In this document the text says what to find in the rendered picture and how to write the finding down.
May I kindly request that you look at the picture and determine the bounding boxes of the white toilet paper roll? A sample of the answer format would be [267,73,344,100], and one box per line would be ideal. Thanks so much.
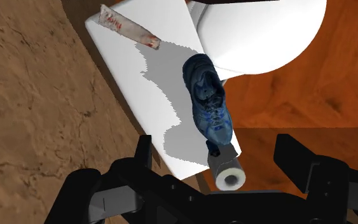
[207,144,246,192]

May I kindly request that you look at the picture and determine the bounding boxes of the blue sneaker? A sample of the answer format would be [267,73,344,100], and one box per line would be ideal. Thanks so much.
[182,53,234,147]

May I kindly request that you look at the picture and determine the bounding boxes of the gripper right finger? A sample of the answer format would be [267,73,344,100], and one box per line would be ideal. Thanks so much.
[273,133,358,224]

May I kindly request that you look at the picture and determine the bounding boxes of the white and red tube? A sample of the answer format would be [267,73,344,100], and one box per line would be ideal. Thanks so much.
[98,4,162,50]

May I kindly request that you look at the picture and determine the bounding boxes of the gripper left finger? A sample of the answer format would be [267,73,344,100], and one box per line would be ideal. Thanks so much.
[44,134,210,224]

